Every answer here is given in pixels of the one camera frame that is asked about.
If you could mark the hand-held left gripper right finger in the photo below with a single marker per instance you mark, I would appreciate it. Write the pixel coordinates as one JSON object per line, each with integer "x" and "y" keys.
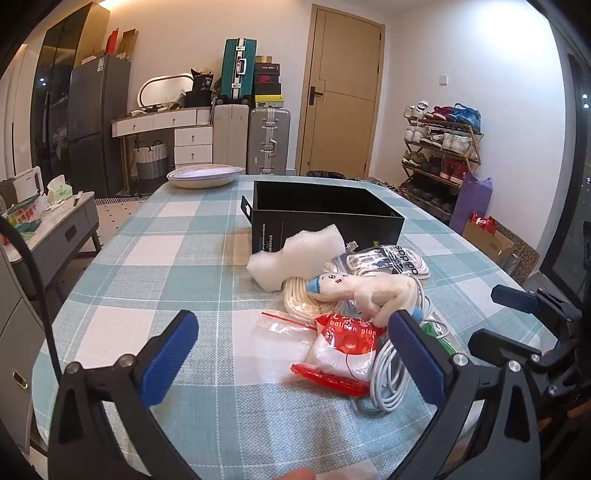
{"x": 418, "y": 355}

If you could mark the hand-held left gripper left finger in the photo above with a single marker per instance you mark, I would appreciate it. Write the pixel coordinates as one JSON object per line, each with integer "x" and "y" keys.
{"x": 168, "y": 360}

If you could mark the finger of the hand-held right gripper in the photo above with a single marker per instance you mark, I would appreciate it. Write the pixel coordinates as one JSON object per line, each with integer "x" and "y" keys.
{"x": 496, "y": 346}
{"x": 515, "y": 299}

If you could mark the white plush toy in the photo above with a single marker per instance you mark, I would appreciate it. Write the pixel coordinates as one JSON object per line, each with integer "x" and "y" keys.
{"x": 369, "y": 290}

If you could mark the clear logo bag of shoelaces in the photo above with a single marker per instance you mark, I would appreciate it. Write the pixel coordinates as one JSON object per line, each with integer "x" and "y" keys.
{"x": 392, "y": 263}

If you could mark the white foam piece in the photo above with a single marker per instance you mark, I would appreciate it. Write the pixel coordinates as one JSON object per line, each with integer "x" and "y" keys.
{"x": 286, "y": 263}

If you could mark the black cardboard box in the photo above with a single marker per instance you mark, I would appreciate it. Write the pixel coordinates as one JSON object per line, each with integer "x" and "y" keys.
{"x": 323, "y": 226}

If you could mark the person's left hand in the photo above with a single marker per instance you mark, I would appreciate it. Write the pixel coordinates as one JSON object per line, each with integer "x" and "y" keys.
{"x": 299, "y": 474}

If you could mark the patterned brown board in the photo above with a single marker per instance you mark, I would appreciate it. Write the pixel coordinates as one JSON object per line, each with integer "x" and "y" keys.
{"x": 524, "y": 258}

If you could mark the cardboard box with red packets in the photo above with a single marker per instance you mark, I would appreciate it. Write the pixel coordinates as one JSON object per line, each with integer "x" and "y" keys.
{"x": 487, "y": 242}

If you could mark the red and white packet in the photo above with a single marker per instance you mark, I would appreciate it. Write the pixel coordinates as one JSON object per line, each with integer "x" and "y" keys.
{"x": 341, "y": 350}

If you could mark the purple bag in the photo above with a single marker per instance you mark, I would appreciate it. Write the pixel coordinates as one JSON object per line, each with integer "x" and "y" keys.
{"x": 471, "y": 203}

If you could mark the clear zip bag red strip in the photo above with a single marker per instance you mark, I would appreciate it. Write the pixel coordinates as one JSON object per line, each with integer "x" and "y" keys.
{"x": 281, "y": 337}

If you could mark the grey side cabinet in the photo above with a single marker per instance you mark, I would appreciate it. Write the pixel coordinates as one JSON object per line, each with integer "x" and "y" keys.
{"x": 18, "y": 350}

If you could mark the wooden shoe rack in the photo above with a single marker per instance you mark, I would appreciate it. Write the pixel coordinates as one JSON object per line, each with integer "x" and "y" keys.
{"x": 473, "y": 152}

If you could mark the grey coffee table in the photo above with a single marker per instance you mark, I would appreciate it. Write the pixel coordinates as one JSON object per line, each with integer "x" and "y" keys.
{"x": 69, "y": 230}

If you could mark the black white patterned rug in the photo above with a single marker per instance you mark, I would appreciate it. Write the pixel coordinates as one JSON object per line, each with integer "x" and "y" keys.
{"x": 122, "y": 200}

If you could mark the shoe rack with shoes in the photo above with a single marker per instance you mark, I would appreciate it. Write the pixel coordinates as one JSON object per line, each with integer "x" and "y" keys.
{"x": 438, "y": 138}

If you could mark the white oval dish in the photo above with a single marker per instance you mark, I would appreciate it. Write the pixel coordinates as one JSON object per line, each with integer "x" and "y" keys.
{"x": 203, "y": 177}

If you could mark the woven laundry basket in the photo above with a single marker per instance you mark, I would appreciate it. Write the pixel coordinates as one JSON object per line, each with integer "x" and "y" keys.
{"x": 150, "y": 161}

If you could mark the red patterned food container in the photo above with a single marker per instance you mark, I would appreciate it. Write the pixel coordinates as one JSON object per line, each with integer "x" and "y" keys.
{"x": 25, "y": 217}

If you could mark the dark floor bag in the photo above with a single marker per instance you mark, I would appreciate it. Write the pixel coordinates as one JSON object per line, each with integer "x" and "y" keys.
{"x": 325, "y": 174}

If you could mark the white dresser with drawers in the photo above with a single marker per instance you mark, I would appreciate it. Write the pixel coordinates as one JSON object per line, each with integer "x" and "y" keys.
{"x": 191, "y": 143}

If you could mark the white appliance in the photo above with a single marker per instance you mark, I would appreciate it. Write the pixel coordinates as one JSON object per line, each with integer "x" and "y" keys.
{"x": 27, "y": 184}

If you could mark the beige suitcase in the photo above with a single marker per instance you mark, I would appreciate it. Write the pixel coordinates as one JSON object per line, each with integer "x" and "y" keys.
{"x": 231, "y": 136}

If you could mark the tan wooden door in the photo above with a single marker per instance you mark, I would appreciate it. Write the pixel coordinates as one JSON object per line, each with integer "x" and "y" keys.
{"x": 341, "y": 129}

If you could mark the silver suitcase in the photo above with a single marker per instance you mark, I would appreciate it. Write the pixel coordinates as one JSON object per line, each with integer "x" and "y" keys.
{"x": 270, "y": 143}

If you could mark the grey refrigerator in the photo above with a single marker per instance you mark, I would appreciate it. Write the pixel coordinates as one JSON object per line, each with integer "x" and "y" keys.
{"x": 99, "y": 124}

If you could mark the oval mirror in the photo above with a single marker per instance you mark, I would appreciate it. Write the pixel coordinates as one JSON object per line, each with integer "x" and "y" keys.
{"x": 161, "y": 90}

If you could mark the black paper bag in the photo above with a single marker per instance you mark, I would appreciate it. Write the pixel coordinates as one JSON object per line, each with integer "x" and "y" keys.
{"x": 199, "y": 90}

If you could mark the yellow and black shoe box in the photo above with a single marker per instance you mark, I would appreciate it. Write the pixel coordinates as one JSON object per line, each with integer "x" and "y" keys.
{"x": 268, "y": 101}

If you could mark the black shoe box red logo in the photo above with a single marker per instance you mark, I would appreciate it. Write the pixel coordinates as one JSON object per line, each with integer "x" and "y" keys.
{"x": 267, "y": 78}

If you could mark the teal suitcase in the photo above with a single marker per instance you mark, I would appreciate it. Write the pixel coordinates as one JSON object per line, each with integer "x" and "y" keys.
{"x": 238, "y": 69}

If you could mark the plain black shoe box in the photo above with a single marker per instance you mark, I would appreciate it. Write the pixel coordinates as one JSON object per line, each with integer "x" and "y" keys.
{"x": 267, "y": 68}

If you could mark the tan shoe box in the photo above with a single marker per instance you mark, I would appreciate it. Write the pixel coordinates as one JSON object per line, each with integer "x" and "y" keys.
{"x": 263, "y": 59}

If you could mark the open cardboard box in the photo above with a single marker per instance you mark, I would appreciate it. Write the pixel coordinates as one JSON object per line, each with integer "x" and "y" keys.
{"x": 128, "y": 45}

